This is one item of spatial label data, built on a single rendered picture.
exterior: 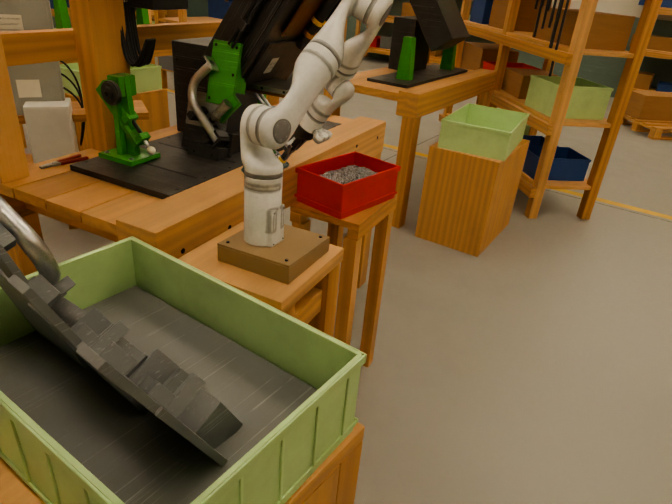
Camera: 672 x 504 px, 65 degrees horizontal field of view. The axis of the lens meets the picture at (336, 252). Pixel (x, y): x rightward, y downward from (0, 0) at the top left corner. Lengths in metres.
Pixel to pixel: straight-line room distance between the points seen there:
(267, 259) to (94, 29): 1.04
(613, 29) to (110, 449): 3.85
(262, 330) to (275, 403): 0.14
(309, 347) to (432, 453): 1.20
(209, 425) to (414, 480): 1.23
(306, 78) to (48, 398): 0.82
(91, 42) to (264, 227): 0.96
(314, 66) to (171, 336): 0.67
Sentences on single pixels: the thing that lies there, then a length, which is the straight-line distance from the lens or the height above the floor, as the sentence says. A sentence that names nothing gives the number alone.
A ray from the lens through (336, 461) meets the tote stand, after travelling 0.96.
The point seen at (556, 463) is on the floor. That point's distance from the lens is 2.20.
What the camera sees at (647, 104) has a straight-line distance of 7.97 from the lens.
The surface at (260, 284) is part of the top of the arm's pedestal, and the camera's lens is 1.24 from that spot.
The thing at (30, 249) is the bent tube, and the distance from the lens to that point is 0.90.
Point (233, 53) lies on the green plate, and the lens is 1.92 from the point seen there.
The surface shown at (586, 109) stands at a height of 0.79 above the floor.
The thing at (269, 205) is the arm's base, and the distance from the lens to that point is 1.26.
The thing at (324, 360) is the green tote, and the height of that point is 0.91.
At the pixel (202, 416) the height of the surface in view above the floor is 0.92.
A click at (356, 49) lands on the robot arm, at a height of 1.33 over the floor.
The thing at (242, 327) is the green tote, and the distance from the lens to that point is 1.04.
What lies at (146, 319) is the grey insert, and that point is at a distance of 1.15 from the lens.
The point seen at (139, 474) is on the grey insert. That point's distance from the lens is 0.86.
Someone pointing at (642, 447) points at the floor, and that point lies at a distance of 2.43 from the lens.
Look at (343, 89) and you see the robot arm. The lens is 1.62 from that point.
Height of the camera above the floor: 1.50
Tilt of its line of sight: 28 degrees down
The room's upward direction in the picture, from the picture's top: 5 degrees clockwise
